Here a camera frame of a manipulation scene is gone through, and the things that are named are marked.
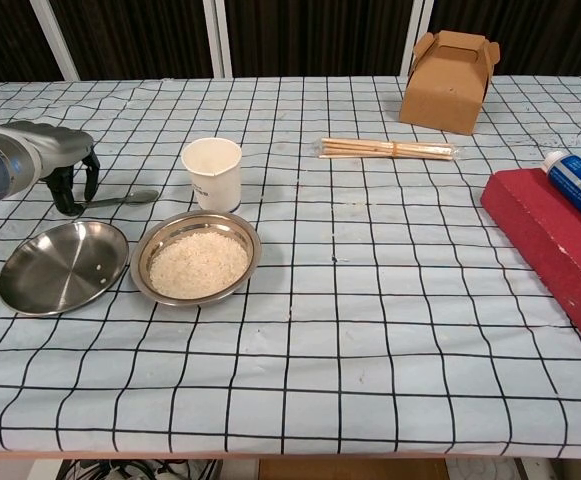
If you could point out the white paper cup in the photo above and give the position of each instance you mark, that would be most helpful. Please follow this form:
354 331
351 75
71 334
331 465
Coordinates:
215 185

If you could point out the steel bowl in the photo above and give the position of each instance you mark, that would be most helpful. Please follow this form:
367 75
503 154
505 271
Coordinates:
195 221

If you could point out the white rice heap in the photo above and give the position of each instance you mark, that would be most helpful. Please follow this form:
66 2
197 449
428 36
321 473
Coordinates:
200 265

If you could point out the empty steel plate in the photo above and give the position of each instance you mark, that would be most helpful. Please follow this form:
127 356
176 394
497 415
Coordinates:
70 270

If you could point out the white partition post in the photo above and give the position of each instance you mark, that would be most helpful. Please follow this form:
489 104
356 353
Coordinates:
57 40
415 30
218 40

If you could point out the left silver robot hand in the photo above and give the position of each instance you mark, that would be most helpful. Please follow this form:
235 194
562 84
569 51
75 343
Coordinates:
60 137

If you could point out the light blue checkered tablecloth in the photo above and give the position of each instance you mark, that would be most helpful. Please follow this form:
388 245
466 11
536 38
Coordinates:
320 325

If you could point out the metal spoon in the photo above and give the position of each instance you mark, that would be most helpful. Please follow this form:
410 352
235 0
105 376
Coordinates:
140 196

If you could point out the wrapped wooden chopstick bundle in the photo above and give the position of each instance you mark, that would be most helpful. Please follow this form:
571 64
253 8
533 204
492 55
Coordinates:
370 147

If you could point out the blue white toothpaste tube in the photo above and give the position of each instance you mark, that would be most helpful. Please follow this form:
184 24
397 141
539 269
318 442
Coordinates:
580 180

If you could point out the brown cardboard gable box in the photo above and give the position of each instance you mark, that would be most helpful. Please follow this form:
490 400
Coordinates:
440 95

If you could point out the long red box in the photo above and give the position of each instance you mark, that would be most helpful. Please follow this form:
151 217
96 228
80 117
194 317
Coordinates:
545 235

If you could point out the brown wooden board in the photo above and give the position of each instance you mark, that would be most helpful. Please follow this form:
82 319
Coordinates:
350 471

